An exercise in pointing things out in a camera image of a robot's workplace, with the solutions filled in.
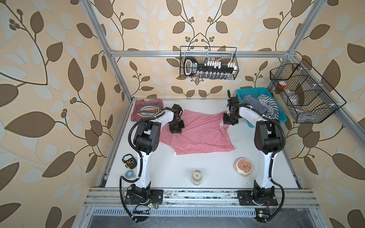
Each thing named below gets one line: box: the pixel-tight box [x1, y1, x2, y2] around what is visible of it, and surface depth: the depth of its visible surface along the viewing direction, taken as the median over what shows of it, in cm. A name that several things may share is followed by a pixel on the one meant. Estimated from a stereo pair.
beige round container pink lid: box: [233, 156, 254, 177], surface depth 84 cm
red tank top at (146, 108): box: [130, 98, 164, 122], surface depth 117 cm
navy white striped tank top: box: [241, 94, 279, 120], surface depth 110 cm
